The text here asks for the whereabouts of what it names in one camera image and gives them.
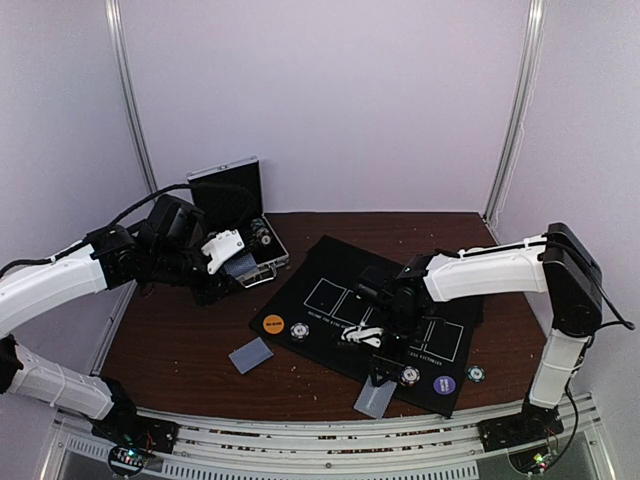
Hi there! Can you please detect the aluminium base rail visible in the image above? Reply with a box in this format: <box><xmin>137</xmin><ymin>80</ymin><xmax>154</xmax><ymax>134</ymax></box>
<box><xmin>47</xmin><ymin>392</ymin><xmax>606</xmax><ymax>480</ymax></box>

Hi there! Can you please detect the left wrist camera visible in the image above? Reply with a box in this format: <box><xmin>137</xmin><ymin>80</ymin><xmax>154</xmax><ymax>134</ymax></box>
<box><xmin>139</xmin><ymin>195</ymin><xmax>246</xmax><ymax>276</ymax></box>

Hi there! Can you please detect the left aluminium frame post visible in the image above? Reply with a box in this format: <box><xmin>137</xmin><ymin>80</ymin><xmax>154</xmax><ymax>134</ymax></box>
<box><xmin>104</xmin><ymin>0</ymin><xmax>159</xmax><ymax>194</ymax></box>

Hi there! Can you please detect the right aluminium frame post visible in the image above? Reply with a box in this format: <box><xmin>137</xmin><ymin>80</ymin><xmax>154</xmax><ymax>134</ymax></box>
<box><xmin>483</xmin><ymin>0</ymin><xmax>547</xmax><ymax>230</ymax></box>

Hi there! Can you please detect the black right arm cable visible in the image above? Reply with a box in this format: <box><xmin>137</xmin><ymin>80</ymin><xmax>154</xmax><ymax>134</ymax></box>
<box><xmin>539</xmin><ymin>234</ymin><xmax>636</xmax><ymax>471</ymax></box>

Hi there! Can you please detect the blue white chip stack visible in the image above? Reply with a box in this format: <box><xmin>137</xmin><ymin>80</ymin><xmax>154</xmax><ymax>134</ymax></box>
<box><xmin>290</xmin><ymin>322</ymin><xmax>310</xmax><ymax>342</ymax></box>

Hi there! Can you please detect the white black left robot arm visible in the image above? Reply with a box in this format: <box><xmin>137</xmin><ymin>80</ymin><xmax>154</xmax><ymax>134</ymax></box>
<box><xmin>1</xmin><ymin>226</ymin><xmax>245</xmax><ymax>445</ymax></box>

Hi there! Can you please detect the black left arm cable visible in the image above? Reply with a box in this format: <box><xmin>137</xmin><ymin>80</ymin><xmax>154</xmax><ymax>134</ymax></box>
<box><xmin>0</xmin><ymin>180</ymin><xmax>256</xmax><ymax>281</ymax></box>

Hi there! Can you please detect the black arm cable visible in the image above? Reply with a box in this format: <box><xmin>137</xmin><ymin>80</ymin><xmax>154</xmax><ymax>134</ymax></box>
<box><xmin>539</xmin><ymin>234</ymin><xmax>636</xmax><ymax>471</ymax></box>
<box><xmin>0</xmin><ymin>180</ymin><xmax>256</xmax><ymax>281</ymax></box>

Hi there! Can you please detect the purple small blind button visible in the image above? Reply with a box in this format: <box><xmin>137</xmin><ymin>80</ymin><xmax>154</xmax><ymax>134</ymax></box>
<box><xmin>432</xmin><ymin>375</ymin><xmax>457</xmax><ymax>396</ymax></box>

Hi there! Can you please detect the black poker playing mat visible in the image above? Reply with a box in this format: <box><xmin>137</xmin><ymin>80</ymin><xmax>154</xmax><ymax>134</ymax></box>
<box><xmin>249</xmin><ymin>236</ymin><xmax>484</xmax><ymax>417</ymax></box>

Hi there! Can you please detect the poker chip stack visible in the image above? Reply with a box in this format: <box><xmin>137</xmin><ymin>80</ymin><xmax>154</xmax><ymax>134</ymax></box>
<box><xmin>398</xmin><ymin>365</ymin><xmax>421</xmax><ymax>388</ymax></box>

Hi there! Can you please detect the aluminium poker chip case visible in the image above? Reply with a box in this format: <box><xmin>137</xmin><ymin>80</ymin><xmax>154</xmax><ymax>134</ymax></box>
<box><xmin>187</xmin><ymin>156</ymin><xmax>290</xmax><ymax>288</ymax></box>

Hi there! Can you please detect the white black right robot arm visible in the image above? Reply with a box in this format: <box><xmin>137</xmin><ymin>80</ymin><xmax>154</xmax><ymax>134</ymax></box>
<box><xmin>356</xmin><ymin>223</ymin><xmax>605</xmax><ymax>450</ymax></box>

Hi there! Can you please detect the blue playing card deck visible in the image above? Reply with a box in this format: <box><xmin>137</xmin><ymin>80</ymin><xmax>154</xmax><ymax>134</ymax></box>
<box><xmin>224</xmin><ymin>253</ymin><xmax>258</xmax><ymax>280</ymax></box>

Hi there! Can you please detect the aluminium frame post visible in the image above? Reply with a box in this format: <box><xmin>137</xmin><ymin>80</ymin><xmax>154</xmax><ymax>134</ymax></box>
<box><xmin>104</xmin><ymin>0</ymin><xmax>159</xmax><ymax>194</ymax></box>
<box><xmin>483</xmin><ymin>0</ymin><xmax>547</xmax><ymax>230</ymax></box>

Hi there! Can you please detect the single green poker chip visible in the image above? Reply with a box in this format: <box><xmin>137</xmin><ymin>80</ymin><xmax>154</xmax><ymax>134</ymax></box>
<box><xmin>467</xmin><ymin>365</ymin><xmax>486</xmax><ymax>383</ymax></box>

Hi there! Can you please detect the orange big blind button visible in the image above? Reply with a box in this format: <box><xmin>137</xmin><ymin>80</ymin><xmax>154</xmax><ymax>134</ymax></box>
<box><xmin>262</xmin><ymin>314</ymin><xmax>285</xmax><ymax>335</ymax></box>

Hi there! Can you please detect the green red poker chip row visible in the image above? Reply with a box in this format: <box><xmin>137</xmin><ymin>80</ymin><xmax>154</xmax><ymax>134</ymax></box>
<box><xmin>250</xmin><ymin>218</ymin><xmax>273</xmax><ymax>246</ymax></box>

